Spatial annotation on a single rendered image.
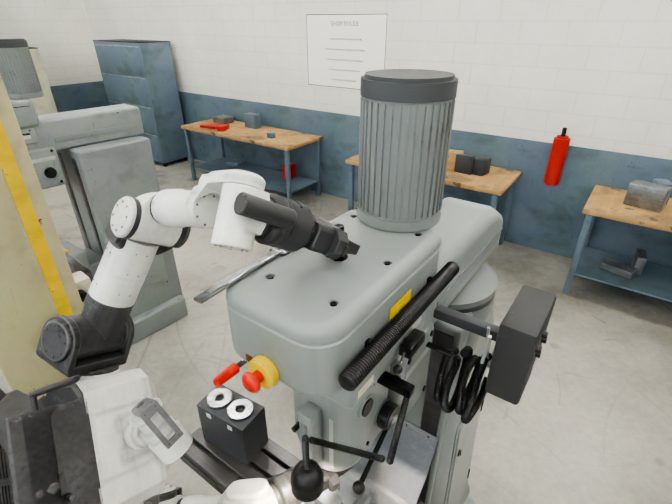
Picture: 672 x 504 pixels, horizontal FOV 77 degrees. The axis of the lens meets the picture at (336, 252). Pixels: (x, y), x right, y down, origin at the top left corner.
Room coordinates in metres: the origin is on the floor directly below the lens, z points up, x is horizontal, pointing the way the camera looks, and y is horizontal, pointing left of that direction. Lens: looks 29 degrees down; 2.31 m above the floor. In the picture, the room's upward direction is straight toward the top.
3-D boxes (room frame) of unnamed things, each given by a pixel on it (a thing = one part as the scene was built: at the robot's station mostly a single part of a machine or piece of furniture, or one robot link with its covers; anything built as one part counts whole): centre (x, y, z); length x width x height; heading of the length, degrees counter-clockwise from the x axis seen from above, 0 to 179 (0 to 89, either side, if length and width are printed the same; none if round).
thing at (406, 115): (0.94, -0.15, 2.05); 0.20 x 0.20 x 0.32
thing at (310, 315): (0.75, -0.01, 1.81); 0.47 x 0.26 x 0.16; 144
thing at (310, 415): (0.65, 0.06, 1.45); 0.04 x 0.04 x 0.21; 54
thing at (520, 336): (0.78, -0.45, 1.62); 0.20 x 0.09 x 0.21; 144
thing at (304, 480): (0.55, 0.06, 1.46); 0.07 x 0.07 x 0.06
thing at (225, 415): (1.06, 0.38, 1.00); 0.22 x 0.12 x 0.20; 59
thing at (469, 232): (1.14, -0.30, 1.66); 0.80 x 0.23 x 0.20; 144
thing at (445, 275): (0.68, -0.14, 1.79); 0.45 x 0.04 x 0.04; 144
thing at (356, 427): (0.74, -0.01, 1.47); 0.21 x 0.19 x 0.32; 54
